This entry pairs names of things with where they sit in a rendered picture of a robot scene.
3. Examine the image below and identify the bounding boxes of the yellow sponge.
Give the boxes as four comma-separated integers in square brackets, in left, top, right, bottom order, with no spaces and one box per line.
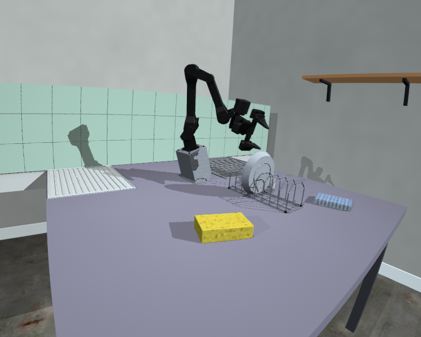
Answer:
[194,212,254,244]

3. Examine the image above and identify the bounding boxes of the grey wire dish rack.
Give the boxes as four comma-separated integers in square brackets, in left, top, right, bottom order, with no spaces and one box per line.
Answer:
[228,172,305,213]

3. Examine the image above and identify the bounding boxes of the white ribbed draining mat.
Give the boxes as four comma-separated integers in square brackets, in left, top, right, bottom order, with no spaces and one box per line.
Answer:
[47,165,135,199]

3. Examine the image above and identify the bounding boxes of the white round plate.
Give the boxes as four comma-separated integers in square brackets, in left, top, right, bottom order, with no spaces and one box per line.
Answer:
[241,151,275,194]

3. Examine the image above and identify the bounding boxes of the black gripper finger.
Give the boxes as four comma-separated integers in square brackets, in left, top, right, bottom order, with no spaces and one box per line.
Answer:
[253,114,269,129]
[242,142,261,150]

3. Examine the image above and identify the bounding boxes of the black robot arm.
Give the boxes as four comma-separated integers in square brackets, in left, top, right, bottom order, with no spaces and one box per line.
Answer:
[180,64,251,152]

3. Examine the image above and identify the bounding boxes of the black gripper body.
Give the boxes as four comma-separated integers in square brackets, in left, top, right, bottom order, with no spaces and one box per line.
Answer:
[239,109,265,151]

